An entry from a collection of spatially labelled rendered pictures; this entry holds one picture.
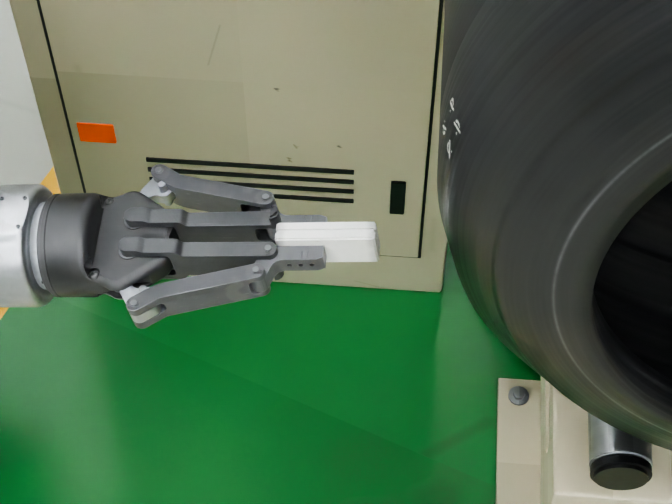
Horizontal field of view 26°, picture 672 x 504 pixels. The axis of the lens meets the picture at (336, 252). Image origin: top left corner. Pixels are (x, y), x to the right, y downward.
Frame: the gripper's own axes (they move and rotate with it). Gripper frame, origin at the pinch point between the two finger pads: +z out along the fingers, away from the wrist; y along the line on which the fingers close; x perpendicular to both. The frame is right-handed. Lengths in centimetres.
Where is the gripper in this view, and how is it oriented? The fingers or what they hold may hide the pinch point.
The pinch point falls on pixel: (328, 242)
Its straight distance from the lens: 102.0
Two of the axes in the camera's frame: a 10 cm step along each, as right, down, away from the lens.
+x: 1.4, 5.6, 8.2
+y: 0.8, -8.3, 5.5
